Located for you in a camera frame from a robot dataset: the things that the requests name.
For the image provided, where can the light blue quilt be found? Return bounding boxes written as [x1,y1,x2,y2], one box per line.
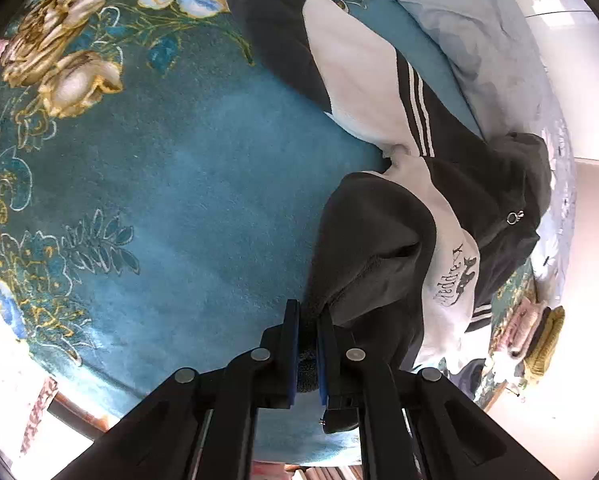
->
[397,0,576,307]

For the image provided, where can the teal floral blanket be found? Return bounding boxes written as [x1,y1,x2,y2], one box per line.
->
[0,0,538,467]

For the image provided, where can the yellow knitted item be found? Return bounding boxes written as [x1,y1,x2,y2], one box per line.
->
[524,306,565,384]

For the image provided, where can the black and white fleece jacket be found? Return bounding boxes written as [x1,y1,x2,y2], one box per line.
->
[228,0,550,372]

